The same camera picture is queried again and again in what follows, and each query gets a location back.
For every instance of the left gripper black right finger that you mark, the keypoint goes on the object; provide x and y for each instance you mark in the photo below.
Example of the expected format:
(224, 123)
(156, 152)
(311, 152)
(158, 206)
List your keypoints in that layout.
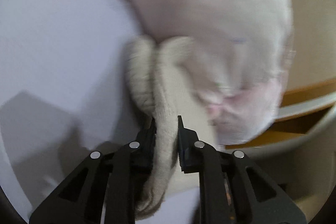
(187, 152)

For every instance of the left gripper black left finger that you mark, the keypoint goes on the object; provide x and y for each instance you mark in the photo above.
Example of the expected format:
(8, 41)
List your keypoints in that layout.
(146, 139)

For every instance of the cream cable-knit sweater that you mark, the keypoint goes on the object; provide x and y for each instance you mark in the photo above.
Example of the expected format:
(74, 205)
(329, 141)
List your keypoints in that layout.
(161, 91)

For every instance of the white bed sheet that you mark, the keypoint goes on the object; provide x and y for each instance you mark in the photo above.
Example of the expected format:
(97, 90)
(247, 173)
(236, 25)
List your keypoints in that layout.
(63, 91)

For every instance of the pink floral pillow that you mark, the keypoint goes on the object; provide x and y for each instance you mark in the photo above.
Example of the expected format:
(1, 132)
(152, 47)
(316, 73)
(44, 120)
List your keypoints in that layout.
(240, 50)

